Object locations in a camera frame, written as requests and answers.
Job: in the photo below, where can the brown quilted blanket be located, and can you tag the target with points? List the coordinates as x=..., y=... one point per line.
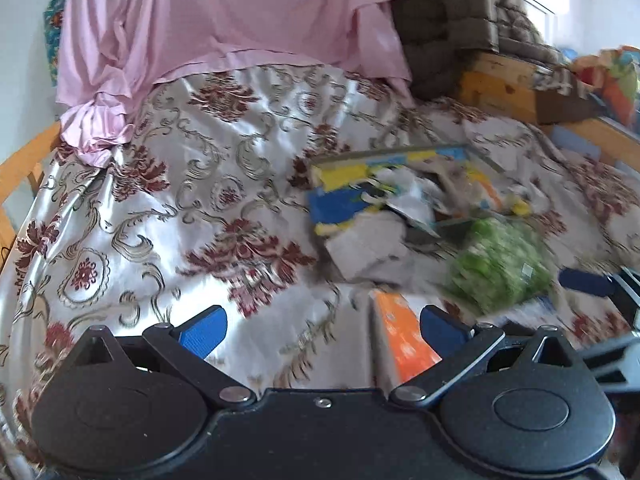
x=450, y=20

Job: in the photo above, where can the floral satin bedspread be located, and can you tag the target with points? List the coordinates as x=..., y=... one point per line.
x=150, y=210

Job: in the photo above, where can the bag of green pieces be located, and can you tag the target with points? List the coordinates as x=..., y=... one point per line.
x=500, y=260

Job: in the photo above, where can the wooden slatted headboard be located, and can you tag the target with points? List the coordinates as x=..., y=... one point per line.
x=30, y=152

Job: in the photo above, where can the grey box with colourful print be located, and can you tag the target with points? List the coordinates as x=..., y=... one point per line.
x=340, y=205

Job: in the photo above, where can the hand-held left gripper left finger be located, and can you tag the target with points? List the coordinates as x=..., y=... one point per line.
x=202, y=330

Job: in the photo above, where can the orange packet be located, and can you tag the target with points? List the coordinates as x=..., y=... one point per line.
x=405, y=335

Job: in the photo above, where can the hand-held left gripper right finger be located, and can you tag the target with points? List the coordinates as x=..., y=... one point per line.
x=442, y=325

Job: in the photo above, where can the colourful cloth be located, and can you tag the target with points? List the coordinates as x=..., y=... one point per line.
x=610, y=80

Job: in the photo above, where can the white gauze cloth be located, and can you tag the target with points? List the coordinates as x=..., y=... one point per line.
x=365, y=245

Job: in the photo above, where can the light blue board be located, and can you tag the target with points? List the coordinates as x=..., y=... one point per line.
x=575, y=142

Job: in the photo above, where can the pink cloth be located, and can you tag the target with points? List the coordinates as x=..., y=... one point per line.
x=200, y=10

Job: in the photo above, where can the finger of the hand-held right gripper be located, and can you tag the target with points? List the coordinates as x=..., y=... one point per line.
x=607, y=347
x=585, y=281

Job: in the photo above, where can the light wooden bed frame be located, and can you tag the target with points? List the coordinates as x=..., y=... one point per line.
x=495, y=85

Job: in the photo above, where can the teal patterned cloth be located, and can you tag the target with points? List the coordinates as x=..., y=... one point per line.
x=54, y=35

